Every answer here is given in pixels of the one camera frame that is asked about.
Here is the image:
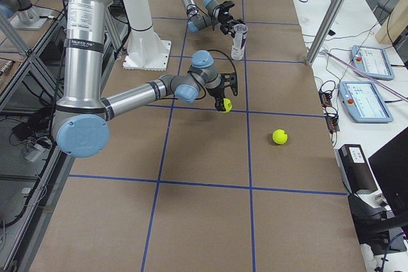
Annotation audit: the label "clear tennis ball can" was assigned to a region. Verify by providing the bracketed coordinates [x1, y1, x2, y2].
[231, 24, 248, 61]

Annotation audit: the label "yellow tennis ball Roland Garros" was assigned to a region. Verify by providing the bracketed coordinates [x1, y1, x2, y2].
[222, 97, 233, 113]

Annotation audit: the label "yellow tennis ball Wilson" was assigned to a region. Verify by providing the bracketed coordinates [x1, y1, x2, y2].
[272, 129, 288, 145]

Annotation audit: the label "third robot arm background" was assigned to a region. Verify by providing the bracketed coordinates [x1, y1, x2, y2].
[1, 0, 52, 30]

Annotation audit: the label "small black electronics board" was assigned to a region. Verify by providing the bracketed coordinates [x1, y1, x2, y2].
[318, 90, 340, 134]

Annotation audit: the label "near teach pendant tablet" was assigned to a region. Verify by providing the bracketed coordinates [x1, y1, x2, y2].
[339, 82, 393, 124]

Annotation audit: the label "teach pendant tablet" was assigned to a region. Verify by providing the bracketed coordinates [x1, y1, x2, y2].
[339, 82, 393, 124]
[351, 45, 395, 80]

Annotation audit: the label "far teach pendant tablet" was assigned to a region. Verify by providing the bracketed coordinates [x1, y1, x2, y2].
[351, 45, 395, 80]

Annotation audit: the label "black box with white label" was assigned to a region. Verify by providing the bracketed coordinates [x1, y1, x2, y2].
[338, 144, 377, 194]

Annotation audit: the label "black computer monitor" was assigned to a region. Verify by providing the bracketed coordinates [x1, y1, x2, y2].
[368, 128, 407, 213]

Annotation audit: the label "white pedestal column with base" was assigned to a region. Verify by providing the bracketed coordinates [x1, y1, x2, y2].
[123, 0, 171, 71]

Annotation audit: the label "aluminium frame post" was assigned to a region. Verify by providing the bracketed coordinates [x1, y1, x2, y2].
[305, 0, 345, 66]

